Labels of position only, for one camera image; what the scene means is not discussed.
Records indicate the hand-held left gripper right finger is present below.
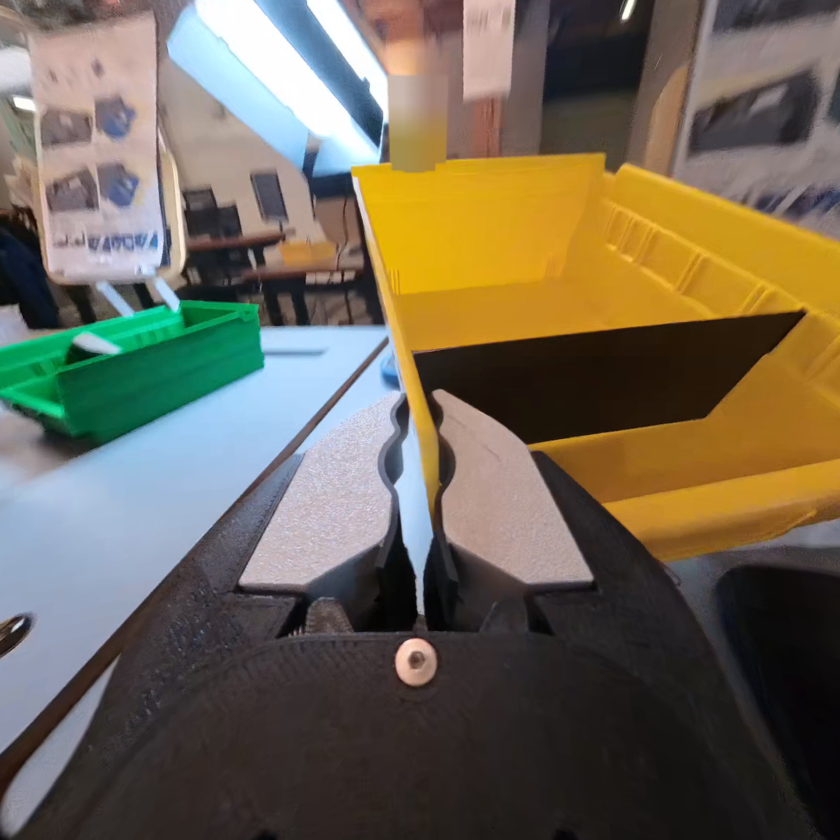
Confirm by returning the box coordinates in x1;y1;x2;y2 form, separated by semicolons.
424;388;596;630

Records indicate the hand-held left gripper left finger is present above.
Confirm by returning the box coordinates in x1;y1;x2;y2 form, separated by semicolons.
238;391;419;631

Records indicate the large yellow plastic bin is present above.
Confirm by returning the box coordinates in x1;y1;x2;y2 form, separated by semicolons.
351;153;840;563

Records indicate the green plastic bin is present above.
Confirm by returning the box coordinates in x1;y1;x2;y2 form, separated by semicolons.
0;301;265;448

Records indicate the wooden office desk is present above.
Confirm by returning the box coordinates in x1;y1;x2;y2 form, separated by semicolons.
184;230;368;327

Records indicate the small yellow plastic bin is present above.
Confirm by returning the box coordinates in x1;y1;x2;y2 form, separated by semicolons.
279;239;339;266

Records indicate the printed poster board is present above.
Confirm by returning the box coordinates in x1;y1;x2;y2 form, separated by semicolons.
29;13;186;317
676;0;840;219

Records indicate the white ceiling light fixture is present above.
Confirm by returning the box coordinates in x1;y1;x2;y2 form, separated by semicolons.
166;0;389;173

